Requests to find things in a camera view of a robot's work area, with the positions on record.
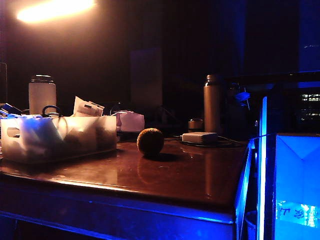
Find black looped cable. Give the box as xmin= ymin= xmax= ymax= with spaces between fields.
xmin=41 ymin=104 xmax=62 ymax=118

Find dark perforated crate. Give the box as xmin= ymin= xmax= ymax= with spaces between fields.
xmin=296 ymin=87 xmax=320 ymax=126

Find blue and white small packs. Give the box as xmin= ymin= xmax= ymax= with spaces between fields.
xmin=0 ymin=102 xmax=24 ymax=119

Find tall metallic thermos bottle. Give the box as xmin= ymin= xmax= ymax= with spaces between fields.
xmin=203 ymin=74 xmax=224 ymax=135

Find thin black power cable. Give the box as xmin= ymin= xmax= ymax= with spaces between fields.
xmin=164 ymin=134 xmax=248 ymax=148

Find white power adapter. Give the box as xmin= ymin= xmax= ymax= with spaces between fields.
xmin=181 ymin=131 xmax=218 ymax=145

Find translucent plastic storage box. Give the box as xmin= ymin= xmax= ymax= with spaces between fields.
xmin=0 ymin=114 xmax=118 ymax=165

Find cardboard box with handwritten label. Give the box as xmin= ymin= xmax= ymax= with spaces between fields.
xmin=274 ymin=133 xmax=320 ymax=240

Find hanging blue face mask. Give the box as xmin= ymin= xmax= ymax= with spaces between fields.
xmin=234 ymin=91 xmax=252 ymax=111

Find pale pink tissue box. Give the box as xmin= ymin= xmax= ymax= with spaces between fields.
xmin=111 ymin=111 xmax=146 ymax=133

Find white jar with dark lid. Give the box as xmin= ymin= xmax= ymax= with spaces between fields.
xmin=28 ymin=74 xmax=57 ymax=115

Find small metal cup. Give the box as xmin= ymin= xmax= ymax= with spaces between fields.
xmin=187 ymin=118 xmax=205 ymax=133

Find brown fuzzy kiwi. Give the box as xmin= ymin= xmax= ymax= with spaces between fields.
xmin=136 ymin=127 xmax=165 ymax=157

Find white paper packets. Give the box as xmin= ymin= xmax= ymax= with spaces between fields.
xmin=73 ymin=95 xmax=105 ymax=118

